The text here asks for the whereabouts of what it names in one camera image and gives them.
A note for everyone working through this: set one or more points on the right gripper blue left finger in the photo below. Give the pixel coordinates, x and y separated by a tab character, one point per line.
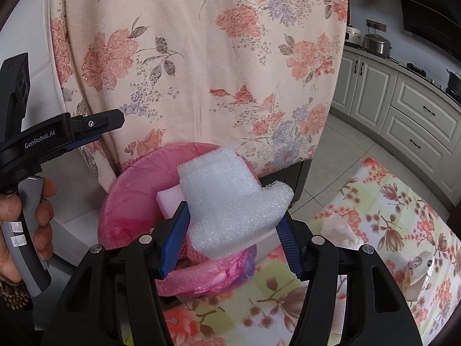
171	235

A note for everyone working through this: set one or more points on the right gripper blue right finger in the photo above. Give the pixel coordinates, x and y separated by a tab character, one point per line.
292	249

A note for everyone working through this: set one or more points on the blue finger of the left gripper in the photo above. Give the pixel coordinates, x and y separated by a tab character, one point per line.
97	124
82	142

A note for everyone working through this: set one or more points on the white foam block square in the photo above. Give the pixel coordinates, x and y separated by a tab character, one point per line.
169	200

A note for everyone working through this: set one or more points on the white L-shaped foam piece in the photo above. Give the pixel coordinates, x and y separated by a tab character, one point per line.
230	211

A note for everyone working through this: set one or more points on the pink foam net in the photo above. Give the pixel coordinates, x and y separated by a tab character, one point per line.
188	252

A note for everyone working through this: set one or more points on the white paper towel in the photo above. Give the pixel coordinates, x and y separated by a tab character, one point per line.
338	231

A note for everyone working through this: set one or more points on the pink lined trash bin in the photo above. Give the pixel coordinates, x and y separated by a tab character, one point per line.
130	210

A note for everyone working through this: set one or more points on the lower kitchen cabinets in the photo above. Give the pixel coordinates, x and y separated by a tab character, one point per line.
413	119

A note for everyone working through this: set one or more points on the person's left hand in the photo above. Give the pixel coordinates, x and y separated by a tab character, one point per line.
26	234

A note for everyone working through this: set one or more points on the floral tablecloth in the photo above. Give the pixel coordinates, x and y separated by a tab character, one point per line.
345	297

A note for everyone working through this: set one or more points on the floral curtain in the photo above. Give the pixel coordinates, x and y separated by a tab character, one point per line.
257	76

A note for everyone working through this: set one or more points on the gas stove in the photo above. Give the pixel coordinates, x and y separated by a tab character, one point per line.
422	73

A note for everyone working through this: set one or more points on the silver rice cooker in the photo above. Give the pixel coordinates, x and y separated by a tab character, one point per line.
377	45

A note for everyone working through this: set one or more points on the black cooking pot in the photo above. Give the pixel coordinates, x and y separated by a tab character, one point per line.
454	83

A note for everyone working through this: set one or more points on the black range hood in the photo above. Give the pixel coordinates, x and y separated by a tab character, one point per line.
432	21

